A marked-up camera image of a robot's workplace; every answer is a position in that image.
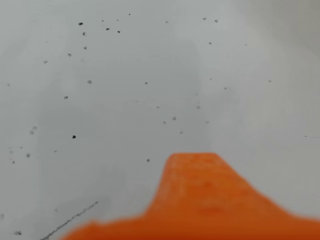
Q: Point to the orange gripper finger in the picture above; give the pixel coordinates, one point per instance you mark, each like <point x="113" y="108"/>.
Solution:
<point x="200" y="195"/>
<point x="100" y="231"/>

